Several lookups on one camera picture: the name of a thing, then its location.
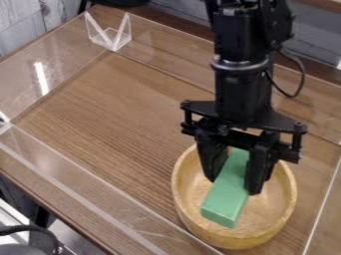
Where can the light wooden bowl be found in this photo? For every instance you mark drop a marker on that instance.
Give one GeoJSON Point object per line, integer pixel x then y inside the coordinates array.
{"type": "Point", "coordinates": [265, 213]}

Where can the green rectangular block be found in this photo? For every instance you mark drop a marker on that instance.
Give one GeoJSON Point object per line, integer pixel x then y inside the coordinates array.
{"type": "Point", "coordinates": [226, 197]}

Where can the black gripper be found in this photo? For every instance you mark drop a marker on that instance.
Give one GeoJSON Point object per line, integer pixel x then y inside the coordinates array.
{"type": "Point", "coordinates": [239, 118]}

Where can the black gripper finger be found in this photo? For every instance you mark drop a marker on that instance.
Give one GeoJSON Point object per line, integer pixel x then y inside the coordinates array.
{"type": "Point", "coordinates": [258, 168]}

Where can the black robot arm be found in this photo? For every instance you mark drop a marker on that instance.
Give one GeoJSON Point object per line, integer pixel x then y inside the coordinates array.
{"type": "Point", "coordinates": [250, 28]}

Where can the black metal bracket with bolt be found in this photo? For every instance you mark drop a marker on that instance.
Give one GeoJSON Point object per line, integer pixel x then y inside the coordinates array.
{"type": "Point", "coordinates": [43, 242]}

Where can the clear acrylic enclosure wall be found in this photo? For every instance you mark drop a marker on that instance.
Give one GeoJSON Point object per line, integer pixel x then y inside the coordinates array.
{"type": "Point", "coordinates": [91, 139]}

